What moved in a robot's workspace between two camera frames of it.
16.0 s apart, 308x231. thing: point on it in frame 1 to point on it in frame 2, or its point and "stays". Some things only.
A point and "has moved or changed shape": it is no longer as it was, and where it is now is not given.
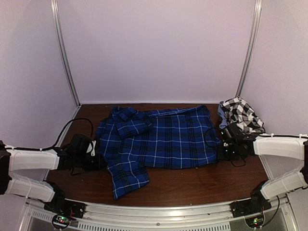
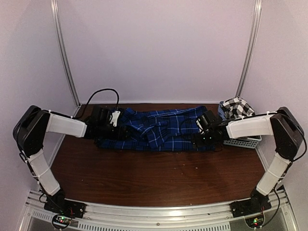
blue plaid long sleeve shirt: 133,141 has moved or changed shape
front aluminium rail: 37,217 stays
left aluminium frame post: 56,17 stays
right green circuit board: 255,222 stays
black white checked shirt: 238,111 stays
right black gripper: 221,156 to 198,143
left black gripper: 97,166 to 122,136
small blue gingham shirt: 223,121 stays
